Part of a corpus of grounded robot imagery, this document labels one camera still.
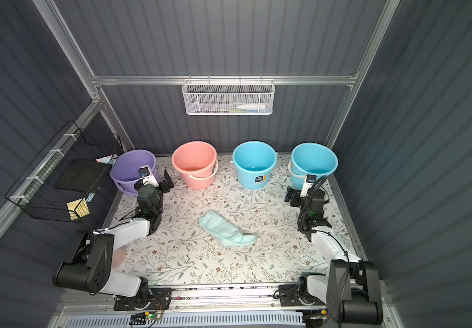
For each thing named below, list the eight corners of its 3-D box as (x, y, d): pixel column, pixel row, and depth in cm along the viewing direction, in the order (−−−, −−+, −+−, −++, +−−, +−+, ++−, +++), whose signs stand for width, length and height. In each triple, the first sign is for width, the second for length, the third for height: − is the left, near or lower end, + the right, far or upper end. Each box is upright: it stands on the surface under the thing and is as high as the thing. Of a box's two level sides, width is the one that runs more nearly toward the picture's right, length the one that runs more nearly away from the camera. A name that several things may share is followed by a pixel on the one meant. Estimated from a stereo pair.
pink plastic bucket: (176, 196, 105) (166, 174, 91) (184, 164, 119) (176, 141, 105) (216, 196, 105) (213, 174, 91) (219, 164, 119) (216, 141, 105)
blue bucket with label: (232, 193, 106) (230, 171, 92) (233, 163, 119) (232, 140, 105) (274, 193, 105) (279, 171, 92) (270, 163, 119) (274, 140, 105)
